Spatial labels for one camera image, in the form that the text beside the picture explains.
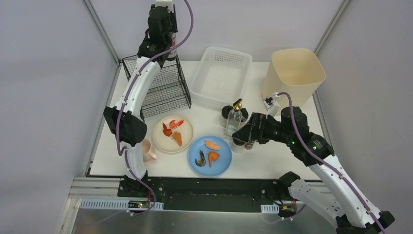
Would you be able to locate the beige trash bin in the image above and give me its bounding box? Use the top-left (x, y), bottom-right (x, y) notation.
top-left (262, 48), bottom-right (326, 107)

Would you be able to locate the red toy shrimp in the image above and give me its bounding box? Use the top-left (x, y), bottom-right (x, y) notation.
top-left (169, 119), bottom-right (185, 129)

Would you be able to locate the cream plate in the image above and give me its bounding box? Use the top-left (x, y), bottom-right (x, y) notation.
top-left (152, 115), bottom-right (194, 154)

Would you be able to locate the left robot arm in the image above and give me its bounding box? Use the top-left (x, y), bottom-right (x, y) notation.
top-left (104, 0), bottom-right (177, 181)

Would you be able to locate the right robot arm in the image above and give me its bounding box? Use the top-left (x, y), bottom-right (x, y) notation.
top-left (232, 106), bottom-right (395, 234)

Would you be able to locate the white plastic basket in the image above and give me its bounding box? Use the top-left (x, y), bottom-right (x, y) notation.
top-left (189, 46), bottom-right (252, 108)

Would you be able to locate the red toy crab claw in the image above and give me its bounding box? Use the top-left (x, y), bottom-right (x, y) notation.
top-left (162, 123), bottom-right (172, 137)

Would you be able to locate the black base frame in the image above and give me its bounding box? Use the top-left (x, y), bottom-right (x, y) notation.
top-left (117, 176), bottom-right (293, 213)

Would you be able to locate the gold cap oil bottle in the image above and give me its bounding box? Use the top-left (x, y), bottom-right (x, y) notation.
top-left (225, 98), bottom-right (243, 139)

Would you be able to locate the black wire rack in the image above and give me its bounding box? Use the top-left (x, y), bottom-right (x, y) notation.
top-left (140, 56), bottom-right (192, 119)

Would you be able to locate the orange toy salmon slice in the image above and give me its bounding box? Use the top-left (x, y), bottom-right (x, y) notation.
top-left (205, 140), bottom-right (221, 151)

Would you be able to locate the black lid jar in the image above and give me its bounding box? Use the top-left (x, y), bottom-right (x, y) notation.
top-left (230, 138), bottom-right (245, 153)
top-left (241, 108), bottom-right (249, 122)

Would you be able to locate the pink mug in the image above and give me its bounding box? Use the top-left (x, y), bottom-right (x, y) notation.
top-left (142, 138), bottom-right (157, 162)

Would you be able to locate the orange toy chicken leg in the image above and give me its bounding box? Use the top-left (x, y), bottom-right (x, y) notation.
top-left (208, 151), bottom-right (220, 168)

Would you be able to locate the small dark spice jar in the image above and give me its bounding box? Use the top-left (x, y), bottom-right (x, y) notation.
top-left (244, 142), bottom-right (254, 150)

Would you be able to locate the blue plate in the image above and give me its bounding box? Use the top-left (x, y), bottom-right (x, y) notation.
top-left (188, 136), bottom-right (232, 177)

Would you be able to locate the orange fried piece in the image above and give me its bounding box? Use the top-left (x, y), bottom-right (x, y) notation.
top-left (171, 132), bottom-right (183, 146)

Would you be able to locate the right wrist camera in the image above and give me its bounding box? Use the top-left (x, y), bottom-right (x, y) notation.
top-left (263, 93), bottom-right (281, 117)

